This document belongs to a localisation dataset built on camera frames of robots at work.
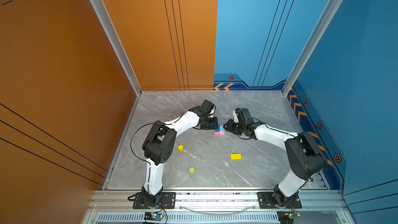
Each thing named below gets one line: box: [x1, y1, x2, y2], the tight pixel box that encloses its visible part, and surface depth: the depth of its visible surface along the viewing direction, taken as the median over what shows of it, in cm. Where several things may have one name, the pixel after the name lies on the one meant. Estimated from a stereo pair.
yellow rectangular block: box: [230, 153, 243, 161], surface depth 89 cm
